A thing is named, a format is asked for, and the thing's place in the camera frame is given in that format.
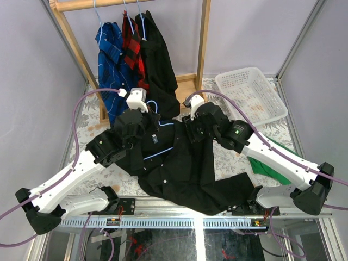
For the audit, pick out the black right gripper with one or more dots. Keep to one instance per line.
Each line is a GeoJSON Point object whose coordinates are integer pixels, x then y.
{"type": "Point", "coordinates": [189, 125]}

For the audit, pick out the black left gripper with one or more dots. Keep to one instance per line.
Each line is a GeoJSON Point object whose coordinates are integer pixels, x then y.
{"type": "Point", "coordinates": [151, 117]}

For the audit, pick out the light blue wire hanger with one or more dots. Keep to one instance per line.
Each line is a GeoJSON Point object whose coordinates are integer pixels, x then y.
{"type": "Point", "coordinates": [161, 126]}

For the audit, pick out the black button shirt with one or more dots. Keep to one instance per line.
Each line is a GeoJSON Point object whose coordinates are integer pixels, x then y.
{"type": "Point", "coordinates": [185, 175]}

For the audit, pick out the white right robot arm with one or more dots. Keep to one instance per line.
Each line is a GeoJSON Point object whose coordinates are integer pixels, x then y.
{"type": "Point", "coordinates": [309, 183]}

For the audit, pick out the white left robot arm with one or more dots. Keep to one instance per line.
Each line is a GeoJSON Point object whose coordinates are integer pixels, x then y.
{"type": "Point", "coordinates": [47, 205]}

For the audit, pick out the blue plaid shirt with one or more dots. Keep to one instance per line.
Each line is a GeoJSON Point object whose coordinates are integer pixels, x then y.
{"type": "Point", "coordinates": [113, 71]}

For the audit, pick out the black hanging shirt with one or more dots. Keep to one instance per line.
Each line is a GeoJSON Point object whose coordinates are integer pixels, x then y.
{"type": "Point", "coordinates": [158, 69]}

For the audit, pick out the red plaid shirt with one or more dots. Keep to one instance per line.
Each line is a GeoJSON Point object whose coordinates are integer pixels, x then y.
{"type": "Point", "coordinates": [132, 46]}

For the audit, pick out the white plastic basket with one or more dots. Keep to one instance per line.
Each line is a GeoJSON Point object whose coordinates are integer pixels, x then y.
{"type": "Point", "coordinates": [250, 90]}

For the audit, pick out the green cloth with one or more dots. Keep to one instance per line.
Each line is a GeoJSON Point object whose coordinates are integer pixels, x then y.
{"type": "Point", "coordinates": [275, 157]}

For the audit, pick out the wooden clothes rack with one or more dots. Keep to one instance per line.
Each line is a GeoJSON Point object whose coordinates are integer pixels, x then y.
{"type": "Point", "coordinates": [183, 25]}

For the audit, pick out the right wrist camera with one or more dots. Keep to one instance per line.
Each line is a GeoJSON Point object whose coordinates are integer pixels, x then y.
{"type": "Point", "coordinates": [194, 103]}

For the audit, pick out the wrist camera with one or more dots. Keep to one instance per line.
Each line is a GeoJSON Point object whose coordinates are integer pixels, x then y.
{"type": "Point", "coordinates": [135, 98]}
{"type": "Point", "coordinates": [194, 103]}

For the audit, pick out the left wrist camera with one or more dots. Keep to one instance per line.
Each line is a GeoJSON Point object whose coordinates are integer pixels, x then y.
{"type": "Point", "coordinates": [135, 98]}

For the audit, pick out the black shirt wire hanger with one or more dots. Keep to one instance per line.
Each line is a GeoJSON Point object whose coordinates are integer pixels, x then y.
{"type": "Point", "coordinates": [142, 21]}

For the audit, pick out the aluminium mounting rail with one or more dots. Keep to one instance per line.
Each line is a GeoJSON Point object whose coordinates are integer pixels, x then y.
{"type": "Point", "coordinates": [151, 212]}

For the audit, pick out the red shirt wire hanger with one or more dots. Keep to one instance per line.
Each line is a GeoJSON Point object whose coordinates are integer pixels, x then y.
{"type": "Point", "coordinates": [128, 17]}

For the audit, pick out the blue shirt wire hanger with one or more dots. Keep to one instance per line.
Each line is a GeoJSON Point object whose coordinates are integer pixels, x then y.
{"type": "Point", "coordinates": [100, 22]}

